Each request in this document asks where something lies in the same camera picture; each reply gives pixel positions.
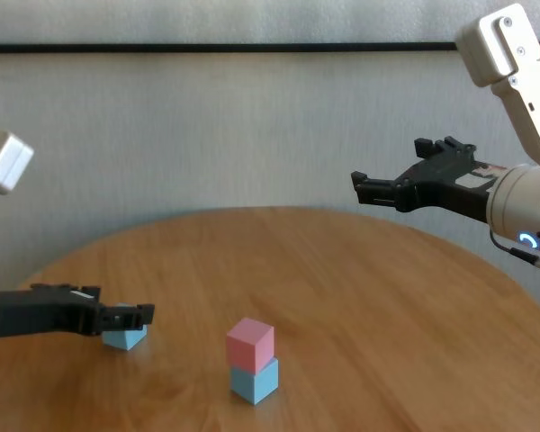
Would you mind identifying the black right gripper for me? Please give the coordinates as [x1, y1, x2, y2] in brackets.
[350, 134, 508, 223]

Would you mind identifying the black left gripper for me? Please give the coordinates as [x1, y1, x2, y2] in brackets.
[0, 283, 156, 340]

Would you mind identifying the pink wooden cube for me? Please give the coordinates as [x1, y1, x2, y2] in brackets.
[226, 317, 275, 374]

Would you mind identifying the black wall rail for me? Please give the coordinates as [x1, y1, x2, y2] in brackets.
[0, 40, 540, 56]

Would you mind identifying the light blue wooden cube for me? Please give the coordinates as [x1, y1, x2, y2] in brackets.
[102, 301, 149, 351]
[229, 357, 280, 406]

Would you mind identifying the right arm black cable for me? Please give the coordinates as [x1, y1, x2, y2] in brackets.
[489, 229, 540, 271]

